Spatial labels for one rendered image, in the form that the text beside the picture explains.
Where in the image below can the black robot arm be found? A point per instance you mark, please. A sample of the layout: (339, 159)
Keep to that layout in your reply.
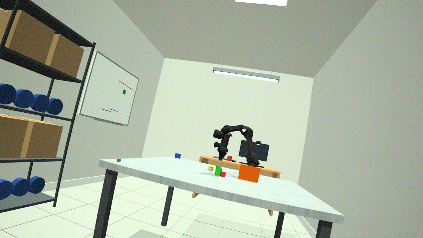
(225, 134)

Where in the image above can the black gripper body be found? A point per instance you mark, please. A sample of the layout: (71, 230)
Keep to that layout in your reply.
(224, 146)

